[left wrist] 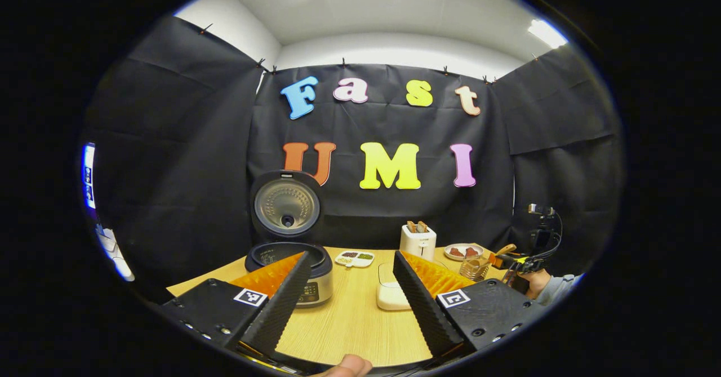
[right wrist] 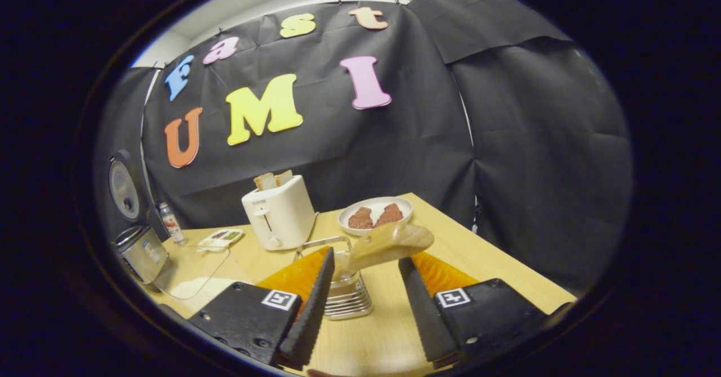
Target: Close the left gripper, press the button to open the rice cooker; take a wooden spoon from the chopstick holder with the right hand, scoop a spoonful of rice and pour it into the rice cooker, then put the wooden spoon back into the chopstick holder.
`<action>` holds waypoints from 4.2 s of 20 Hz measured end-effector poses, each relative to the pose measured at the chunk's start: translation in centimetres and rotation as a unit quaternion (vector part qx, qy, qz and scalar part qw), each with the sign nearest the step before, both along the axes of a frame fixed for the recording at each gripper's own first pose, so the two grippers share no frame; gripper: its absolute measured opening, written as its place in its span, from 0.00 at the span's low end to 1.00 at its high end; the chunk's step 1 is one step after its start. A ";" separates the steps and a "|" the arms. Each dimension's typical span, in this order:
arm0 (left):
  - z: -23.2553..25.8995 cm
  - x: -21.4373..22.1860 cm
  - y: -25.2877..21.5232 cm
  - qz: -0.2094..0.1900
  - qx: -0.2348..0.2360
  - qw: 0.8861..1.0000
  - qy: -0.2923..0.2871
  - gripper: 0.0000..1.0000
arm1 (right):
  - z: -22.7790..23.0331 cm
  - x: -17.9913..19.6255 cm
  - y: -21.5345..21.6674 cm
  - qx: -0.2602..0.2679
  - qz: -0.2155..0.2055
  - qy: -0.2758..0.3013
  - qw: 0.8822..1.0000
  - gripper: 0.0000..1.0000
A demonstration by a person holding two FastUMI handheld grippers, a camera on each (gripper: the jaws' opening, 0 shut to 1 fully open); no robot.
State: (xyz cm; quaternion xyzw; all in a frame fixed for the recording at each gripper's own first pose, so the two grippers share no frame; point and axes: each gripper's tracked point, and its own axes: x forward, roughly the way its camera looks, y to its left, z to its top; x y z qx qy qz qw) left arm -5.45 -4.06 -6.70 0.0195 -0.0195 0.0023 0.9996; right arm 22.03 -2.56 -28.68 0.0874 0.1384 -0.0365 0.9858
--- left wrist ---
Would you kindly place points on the white side table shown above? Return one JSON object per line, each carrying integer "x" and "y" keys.
{"x": 115, "y": 256}

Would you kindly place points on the clear plastic container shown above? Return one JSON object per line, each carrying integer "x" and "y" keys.
{"x": 388, "y": 287}

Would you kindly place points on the brown meat piece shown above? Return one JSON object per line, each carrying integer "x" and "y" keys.
{"x": 472, "y": 252}
{"x": 455, "y": 252}

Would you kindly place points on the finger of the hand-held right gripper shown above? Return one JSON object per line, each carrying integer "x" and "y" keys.
{"x": 521, "y": 265}

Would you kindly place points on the black backdrop cloth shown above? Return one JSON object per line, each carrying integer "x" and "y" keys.
{"x": 186, "y": 168}

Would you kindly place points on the computer monitor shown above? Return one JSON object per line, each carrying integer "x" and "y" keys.
{"x": 88, "y": 174}

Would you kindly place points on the white divided condiment dish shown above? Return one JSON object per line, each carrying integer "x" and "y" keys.
{"x": 355, "y": 259}

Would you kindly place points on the white plate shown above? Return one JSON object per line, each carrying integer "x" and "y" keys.
{"x": 463, "y": 258}

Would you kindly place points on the black and silver rice cooker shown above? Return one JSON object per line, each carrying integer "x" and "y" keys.
{"x": 287, "y": 205}

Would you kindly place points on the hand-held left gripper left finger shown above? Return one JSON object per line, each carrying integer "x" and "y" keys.
{"x": 279, "y": 309}

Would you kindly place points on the white toaster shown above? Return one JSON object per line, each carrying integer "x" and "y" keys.
{"x": 418, "y": 246}

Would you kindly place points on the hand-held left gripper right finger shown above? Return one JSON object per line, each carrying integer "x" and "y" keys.
{"x": 425, "y": 309}

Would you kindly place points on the wooden spoon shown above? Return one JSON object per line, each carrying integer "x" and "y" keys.
{"x": 503, "y": 250}

